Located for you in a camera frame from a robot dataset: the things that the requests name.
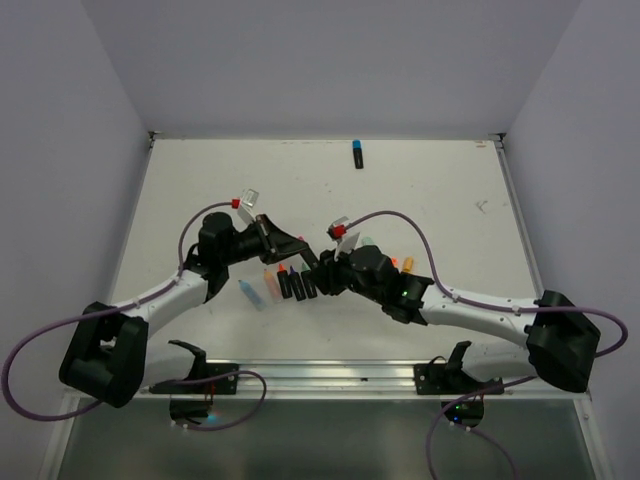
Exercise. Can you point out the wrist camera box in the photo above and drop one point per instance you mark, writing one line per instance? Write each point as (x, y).
(345, 239)
(247, 203)

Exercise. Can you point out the green cap black highlighter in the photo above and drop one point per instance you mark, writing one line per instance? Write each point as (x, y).
(307, 282)

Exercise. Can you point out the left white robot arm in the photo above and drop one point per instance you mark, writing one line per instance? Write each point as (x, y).
(108, 357)

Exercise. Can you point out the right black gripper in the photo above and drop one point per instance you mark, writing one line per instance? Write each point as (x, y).
(325, 274)

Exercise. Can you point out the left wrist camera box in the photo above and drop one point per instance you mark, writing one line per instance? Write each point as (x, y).
(247, 203)

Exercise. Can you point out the blue cap black highlighter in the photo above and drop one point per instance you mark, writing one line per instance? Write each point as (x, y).
(357, 153)

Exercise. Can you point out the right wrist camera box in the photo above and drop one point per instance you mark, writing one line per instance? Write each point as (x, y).
(345, 239)

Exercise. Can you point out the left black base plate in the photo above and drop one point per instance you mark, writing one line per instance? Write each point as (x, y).
(226, 383)

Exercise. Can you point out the purple black highlighter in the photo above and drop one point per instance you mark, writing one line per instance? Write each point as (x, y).
(296, 284)

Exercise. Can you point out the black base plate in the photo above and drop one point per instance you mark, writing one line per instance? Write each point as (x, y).
(226, 383)
(438, 379)

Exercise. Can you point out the orange cap black highlighter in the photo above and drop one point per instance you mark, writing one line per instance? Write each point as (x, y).
(284, 282)

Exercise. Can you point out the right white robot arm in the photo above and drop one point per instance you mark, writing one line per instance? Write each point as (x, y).
(544, 338)

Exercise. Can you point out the light blue highlighter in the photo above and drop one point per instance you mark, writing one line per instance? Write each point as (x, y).
(252, 295)

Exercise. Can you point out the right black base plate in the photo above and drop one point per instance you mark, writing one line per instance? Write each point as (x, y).
(438, 379)

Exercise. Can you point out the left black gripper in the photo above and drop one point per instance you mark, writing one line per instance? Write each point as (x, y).
(273, 241)

